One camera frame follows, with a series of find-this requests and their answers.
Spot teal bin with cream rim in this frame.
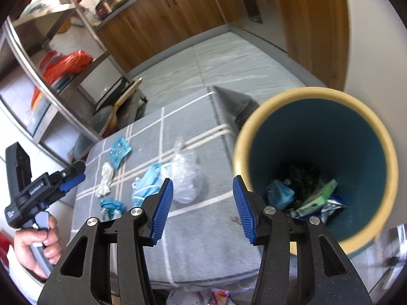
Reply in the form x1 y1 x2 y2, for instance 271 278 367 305
232 87 399 259

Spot white crumpled tissue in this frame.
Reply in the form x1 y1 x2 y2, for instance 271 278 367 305
95 162 115 197

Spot metal shelf rack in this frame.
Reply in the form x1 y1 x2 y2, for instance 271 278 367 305
0 0 148 153

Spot person's left hand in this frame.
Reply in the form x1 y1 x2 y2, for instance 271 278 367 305
13 218 63 280

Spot wok with glass lid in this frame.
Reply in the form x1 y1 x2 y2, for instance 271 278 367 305
73 106 118 162

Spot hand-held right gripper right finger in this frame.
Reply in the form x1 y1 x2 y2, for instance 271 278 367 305
232 175 372 305

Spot green cardboard box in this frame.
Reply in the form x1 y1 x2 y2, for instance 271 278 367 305
291 179 338 218

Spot grey plaid tablecloth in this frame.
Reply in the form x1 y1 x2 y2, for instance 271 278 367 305
70 86 264 285

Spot blue white foil packet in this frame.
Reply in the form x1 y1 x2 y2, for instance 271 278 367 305
321 195 345 226

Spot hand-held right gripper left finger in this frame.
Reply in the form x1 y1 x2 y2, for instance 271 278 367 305
38 178 175 305

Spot clear storage box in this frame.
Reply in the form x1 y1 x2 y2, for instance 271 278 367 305
27 73 80 134

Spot red plastic bag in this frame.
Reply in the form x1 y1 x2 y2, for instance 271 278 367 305
43 50 94 84

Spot wooden handle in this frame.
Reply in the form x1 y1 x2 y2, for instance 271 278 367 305
114 79 142 109

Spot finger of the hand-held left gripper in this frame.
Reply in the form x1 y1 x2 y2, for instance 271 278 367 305
48 161 86 181
45 174 86 204

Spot wooden kitchen cabinets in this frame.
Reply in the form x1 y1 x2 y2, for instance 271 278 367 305
97 0 350 91

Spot stainless steel oven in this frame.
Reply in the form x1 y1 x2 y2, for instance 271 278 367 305
223 0 288 53

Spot teal plastic wrapper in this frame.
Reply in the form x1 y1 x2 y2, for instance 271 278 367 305
266 179 295 211

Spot pink snack packet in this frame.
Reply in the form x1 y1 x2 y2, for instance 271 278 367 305
208 287 231 305

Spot teal dotted wrapper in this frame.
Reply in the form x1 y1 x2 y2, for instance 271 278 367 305
110 136 132 170

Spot blue face mask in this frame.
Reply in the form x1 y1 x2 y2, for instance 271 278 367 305
131 161 174 207

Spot clear plastic bag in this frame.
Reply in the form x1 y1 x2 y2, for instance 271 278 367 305
162 136 204 204

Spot black plastic bag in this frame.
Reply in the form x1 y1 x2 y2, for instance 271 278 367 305
280 162 322 208

